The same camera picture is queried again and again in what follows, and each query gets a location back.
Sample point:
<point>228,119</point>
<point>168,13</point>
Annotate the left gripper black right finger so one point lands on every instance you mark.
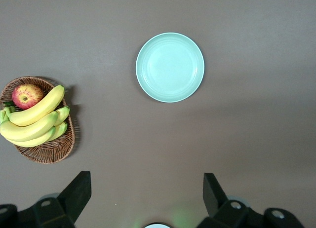
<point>214,198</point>

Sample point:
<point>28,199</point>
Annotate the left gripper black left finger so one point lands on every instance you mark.
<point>74,193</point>

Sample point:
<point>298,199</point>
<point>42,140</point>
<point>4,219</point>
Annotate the mint green round plate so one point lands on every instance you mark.
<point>170,67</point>

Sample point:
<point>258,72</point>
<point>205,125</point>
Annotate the brown wicker basket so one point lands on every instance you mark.
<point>49,151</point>

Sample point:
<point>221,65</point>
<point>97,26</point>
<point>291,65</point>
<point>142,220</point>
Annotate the brown table mat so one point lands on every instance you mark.
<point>222,139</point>

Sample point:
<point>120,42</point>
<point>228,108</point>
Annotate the yellow banana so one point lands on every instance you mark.
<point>60,130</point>
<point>63,114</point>
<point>37,109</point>
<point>27,131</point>
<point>32,142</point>

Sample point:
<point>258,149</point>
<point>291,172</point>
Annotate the red yellow apple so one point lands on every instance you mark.
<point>27,96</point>

